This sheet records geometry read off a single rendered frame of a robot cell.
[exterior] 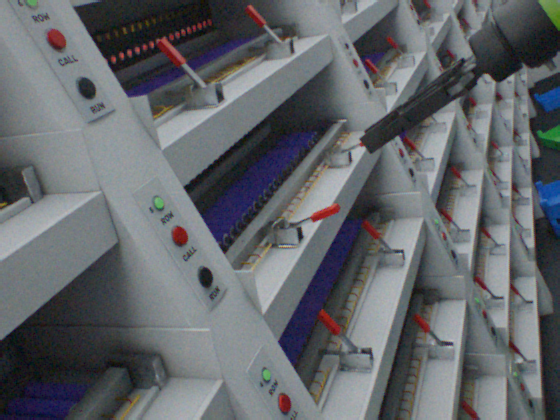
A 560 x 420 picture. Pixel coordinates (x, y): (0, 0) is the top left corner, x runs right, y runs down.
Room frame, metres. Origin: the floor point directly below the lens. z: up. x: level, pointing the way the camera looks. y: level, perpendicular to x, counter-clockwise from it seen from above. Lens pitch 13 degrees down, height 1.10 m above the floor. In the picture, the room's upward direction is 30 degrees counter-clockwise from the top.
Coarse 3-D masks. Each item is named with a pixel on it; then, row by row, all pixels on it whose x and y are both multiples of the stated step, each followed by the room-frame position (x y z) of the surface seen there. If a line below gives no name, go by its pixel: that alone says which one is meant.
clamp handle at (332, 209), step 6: (336, 204) 0.69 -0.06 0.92; (324, 210) 0.70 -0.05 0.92; (330, 210) 0.69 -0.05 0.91; (336, 210) 0.69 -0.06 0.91; (312, 216) 0.70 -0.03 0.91; (318, 216) 0.70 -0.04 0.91; (324, 216) 0.70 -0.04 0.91; (288, 222) 0.73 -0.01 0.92; (300, 222) 0.71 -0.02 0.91; (306, 222) 0.71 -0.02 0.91; (312, 222) 0.71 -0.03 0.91; (288, 228) 0.72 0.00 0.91
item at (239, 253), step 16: (336, 128) 1.09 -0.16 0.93; (320, 144) 1.01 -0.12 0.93; (336, 144) 1.04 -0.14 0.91; (304, 160) 0.95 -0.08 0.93; (320, 160) 0.98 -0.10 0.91; (304, 176) 0.90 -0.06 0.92; (320, 176) 0.91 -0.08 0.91; (288, 192) 0.84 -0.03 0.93; (272, 208) 0.79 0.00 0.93; (256, 224) 0.75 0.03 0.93; (240, 240) 0.71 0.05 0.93; (256, 240) 0.73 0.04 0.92; (240, 256) 0.68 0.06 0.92
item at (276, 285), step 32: (288, 128) 1.18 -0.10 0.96; (320, 128) 1.15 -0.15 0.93; (352, 128) 1.13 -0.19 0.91; (224, 160) 0.99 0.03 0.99; (192, 192) 0.88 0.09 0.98; (320, 192) 0.87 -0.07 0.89; (352, 192) 0.92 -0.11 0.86; (320, 224) 0.77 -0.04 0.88; (288, 256) 0.70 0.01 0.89; (320, 256) 0.75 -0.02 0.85; (256, 288) 0.58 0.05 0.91; (288, 288) 0.65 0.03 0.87; (288, 320) 0.64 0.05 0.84
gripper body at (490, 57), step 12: (492, 24) 0.83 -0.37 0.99; (480, 36) 0.82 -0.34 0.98; (492, 36) 0.81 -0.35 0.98; (480, 48) 0.81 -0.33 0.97; (492, 48) 0.80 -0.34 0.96; (504, 48) 0.79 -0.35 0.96; (468, 60) 0.86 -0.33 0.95; (480, 60) 0.81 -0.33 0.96; (492, 60) 0.80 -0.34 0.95; (504, 60) 0.80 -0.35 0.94; (456, 72) 0.84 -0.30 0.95; (480, 72) 0.81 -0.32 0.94; (492, 72) 0.81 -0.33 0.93; (504, 72) 0.81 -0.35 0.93; (468, 84) 0.82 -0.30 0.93
